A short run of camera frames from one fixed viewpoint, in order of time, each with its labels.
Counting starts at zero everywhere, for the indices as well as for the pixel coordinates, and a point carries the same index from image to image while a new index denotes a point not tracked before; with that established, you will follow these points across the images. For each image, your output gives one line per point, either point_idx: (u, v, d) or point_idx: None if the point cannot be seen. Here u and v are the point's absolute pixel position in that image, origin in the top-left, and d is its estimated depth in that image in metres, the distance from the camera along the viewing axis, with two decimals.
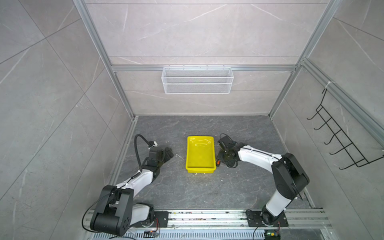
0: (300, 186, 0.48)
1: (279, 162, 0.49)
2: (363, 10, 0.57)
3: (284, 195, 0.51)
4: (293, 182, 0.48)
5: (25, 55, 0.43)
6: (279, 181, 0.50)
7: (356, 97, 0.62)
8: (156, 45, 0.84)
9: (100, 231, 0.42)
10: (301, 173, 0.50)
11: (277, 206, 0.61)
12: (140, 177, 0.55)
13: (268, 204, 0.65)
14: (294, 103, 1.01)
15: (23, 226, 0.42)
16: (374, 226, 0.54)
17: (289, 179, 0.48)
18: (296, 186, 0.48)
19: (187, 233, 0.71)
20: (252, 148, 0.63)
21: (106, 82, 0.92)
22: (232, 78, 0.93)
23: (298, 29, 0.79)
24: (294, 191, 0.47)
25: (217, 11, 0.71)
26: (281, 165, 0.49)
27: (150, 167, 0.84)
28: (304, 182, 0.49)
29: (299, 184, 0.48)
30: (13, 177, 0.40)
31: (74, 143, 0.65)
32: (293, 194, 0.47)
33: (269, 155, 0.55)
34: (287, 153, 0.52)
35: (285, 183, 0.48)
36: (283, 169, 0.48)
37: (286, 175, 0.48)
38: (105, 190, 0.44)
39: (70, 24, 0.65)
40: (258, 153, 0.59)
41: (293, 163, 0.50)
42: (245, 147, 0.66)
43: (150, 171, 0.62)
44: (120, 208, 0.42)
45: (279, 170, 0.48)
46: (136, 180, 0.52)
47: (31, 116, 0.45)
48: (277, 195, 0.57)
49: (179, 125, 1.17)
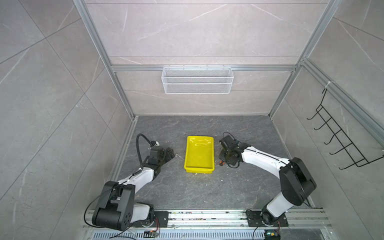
0: (307, 193, 0.47)
1: (286, 168, 0.47)
2: (363, 10, 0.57)
3: (291, 202, 0.49)
4: (301, 189, 0.47)
5: (25, 55, 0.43)
6: (285, 187, 0.49)
7: (356, 97, 0.62)
8: (156, 45, 0.84)
9: (102, 226, 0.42)
10: (309, 179, 0.49)
11: (278, 208, 0.61)
12: (141, 174, 0.56)
13: (268, 205, 0.66)
14: (294, 103, 1.00)
15: (23, 226, 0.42)
16: (374, 226, 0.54)
17: (296, 186, 0.46)
18: (304, 193, 0.46)
19: (187, 233, 0.71)
20: (258, 151, 0.60)
21: (106, 82, 0.92)
22: (232, 78, 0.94)
23: (298, 29, 0.79)
24: (301, 197, 0.46)
25: (217, 11, 0.71)
26: (288, 171, 0.47)
27: (150, 165, 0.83)
28: (311, 188, 0.48)
29: (306, 190, 0.47)
30: (13, 177, 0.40)
31: (74, 143, 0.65)
32: (300, 201, 0.46)
33: (276, 159, 0.52)
34: (295, 158, 0.50)
35: (292, 189, 0.46)
36: (290, 175, 0.46)
37: (293, 181, 0.46)
38: (107, 186, 0.45)
39: (70, 24, 0.65)
40: (262, 156, 0.56)
41: (301, 169, 0.48)
42: (248, 148, 0.63)
43: (150, 169, 0.62)
44: (121, 204, 0.43)
45: (286, 176, 0.46)
46: (137, 177, 0.53)
47: (31, 116, 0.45)
48: (281, 198, 0.56)
49: (179, 125, 1.17)
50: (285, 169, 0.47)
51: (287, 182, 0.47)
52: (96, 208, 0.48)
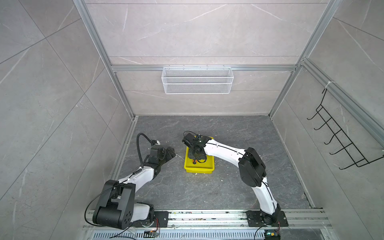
0: (260, 175, 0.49)
1: (243, 160, 0.54)
2: (363, 10, 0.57)
3: (248, 184, 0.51)
4: (256, 174, 0.55)
5: (24, 55, 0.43)
6: (244, 175, 0.57)
7: (356, 97, 0.62)
8: (157, 45, 0.84)
9: (103, 224, 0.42)
10: (260, 163, 0.57)
11: (264, 201, 0.64)
12: (141, 173, 0.56)
13: (261, 205, 0.67)
14: (294, 103, 1.00)
15: (23, 226, 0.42)
16: (374, 226, 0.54)
17: (252, 173, 0.54)
18: (259, 176, 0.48)
19: (187, 233, 0.71)
20: (218, 143, 0.65)
21: (106, 82, 0.92)
22: (232, 78, 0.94)
23: (298, 29, 0.79)
24: (256, 181, 0.55)
25: (218, 11, 0.71)
26: (245, 162, 0.53)
27: (151, 164, 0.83)
28: (262, 170, 0.58)
29: (259, 174, 0.56)
30: (13, 178, 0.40)
31: (74, 143, 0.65)
32: (256, 183, 0.55)
33: (234, 151, 0.59)
34: (248, 148, 0.57)
35: (249, 176, 0.55)
36: (248, 165, 0.53)
37: (251, 169, 0.54)
38: (107, 184, 0.45)
39: (70, 24, 0.65)
40: (223, 150, 0.61)
41: (255, 157, 0.56)
42: (209, 141, 0.67)
43: (150, 168, 0.62)
44: (122, 203, 0.43)
45: (245, 167, 0.53)
46: (138, 176, 0.53)
47: (31, 116, 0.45)
48: (255, 189, 0.62)
49: (179, 125, 1.17)
50: (242, 159, 0.54)
51: (243, 171, 0.55)
52: (97, 206, 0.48)
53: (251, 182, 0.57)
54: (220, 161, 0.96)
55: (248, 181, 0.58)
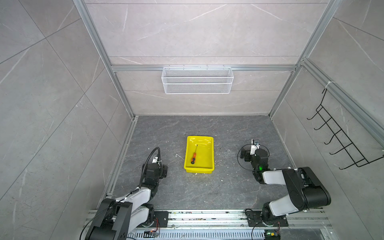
0: (312, 194, 0.46)
1: (290, 169, 0.51)
2: (363, 10, 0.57)
3: (297, 204, 0.47)
4: (301, 186, 0.47)
5: (24, 55, 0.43)
6: (289, 187, 0.50)
7: (356, 97, 0.62)
8: (157, 45, 0.84)
9: None
10: (317, 185, 0.48)
11: (280, 209, 0.60)
12: (139, 192, 0.56)
13: (270, 202, 0.66)
14: (294, 103, 1.00)
15: (23, 226, 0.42)
16: (374, 226, 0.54)
17: (297, 183, 0.48)
18: (306, 191, 0.46)
19: (187, 233, 0.71)
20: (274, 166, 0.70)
21: (106, 82, 0.92)
22: (232, 78, 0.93)
23: (298, 29, 0.79)
24: (303, 195, 0.45)
25: (218, 11, 0.71)
26: (291, 171, 0.51)
27: (147, 185, 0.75)
28: (320, 193, 0.46)
29: (311, 191, 0.46)
30: (13, 178, 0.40)
31: (74, 143, 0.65)
32: (305, 201, 0.45)
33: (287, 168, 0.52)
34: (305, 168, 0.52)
35: (295, 188, 0.47)
36: (293, 174, 0.50)
37: (296, 179, 0.49)
38: (103, 203, 0.45)
39: (70, 24, 0.65)
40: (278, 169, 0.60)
41: (309, 175, 0.50)
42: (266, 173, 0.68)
43: (147, 189, 0.62)
44: (117, 222, 0.42)
45: (288, 174, 0.50)
46: (135, 195, 0.53)
47: (31, 116, 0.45)
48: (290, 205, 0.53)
49: (179, 125, 1.17)
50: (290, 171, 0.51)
51: (289, 181, 0.50)
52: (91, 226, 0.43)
53: (300, 201, 0.46)
54: (220, 161, 0.96)
55: (299, 201, 0.46)
